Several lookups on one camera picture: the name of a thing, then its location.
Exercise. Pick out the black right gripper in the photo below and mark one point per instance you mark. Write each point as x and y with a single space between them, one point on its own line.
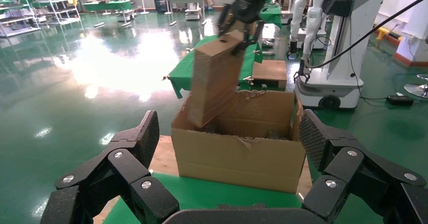
252 5

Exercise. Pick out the black idle robot gripper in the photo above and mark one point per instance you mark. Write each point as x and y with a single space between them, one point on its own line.
293 50
302 73

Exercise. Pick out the white idle wheeled robot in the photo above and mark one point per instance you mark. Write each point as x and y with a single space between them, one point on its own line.
337 92

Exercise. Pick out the silver swivel chair base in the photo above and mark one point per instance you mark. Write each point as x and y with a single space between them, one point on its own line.
418 89

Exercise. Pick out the slim cardboard box with hole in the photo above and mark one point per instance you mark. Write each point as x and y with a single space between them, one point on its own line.
214 82

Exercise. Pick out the small white cart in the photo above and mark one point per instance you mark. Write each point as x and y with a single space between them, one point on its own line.
193 13

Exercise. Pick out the white idle robot arm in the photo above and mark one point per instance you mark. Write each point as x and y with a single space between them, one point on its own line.
299 12
316 28

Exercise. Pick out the black power adapter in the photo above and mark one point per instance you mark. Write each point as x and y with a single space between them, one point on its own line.
399 101

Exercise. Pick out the open brown cardboard carton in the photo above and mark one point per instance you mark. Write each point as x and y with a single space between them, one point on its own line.
234 162

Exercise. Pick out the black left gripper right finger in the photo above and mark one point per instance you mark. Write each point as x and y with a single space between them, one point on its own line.
347 169

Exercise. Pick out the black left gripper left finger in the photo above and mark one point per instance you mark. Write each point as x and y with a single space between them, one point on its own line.
127 169

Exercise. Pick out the flat brown cardboard box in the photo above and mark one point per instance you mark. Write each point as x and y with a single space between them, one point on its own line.
269 72

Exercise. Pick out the long green covered table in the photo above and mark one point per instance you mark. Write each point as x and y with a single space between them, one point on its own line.
107 6

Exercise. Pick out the metal shelf rack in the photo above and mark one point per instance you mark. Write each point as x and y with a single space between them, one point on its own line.
16 15
60 12

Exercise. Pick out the small green covered table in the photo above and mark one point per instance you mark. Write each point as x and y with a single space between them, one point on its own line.
271 15

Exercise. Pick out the green tablecloth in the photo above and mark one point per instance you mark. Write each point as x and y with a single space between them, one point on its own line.
194 195
182 72

